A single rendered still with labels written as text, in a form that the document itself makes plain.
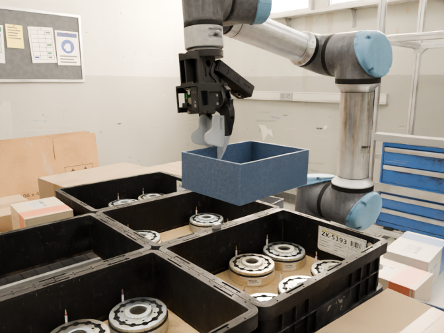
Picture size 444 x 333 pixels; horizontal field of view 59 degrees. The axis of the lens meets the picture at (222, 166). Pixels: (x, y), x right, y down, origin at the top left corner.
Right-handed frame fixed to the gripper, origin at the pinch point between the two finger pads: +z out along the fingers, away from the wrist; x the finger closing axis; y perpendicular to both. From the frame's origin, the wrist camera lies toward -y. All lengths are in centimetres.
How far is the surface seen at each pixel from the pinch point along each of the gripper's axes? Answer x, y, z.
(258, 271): 4.0, -5.5, 26.1
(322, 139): -156, -278, 27
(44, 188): -95, 4, 17
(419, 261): 19, -53, 35
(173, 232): -33.2, -10.0, 26.0
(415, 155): -36, -195, 27
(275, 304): 22.1, 10.5, 21.1
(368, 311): 27.2, -8.6, 28.5
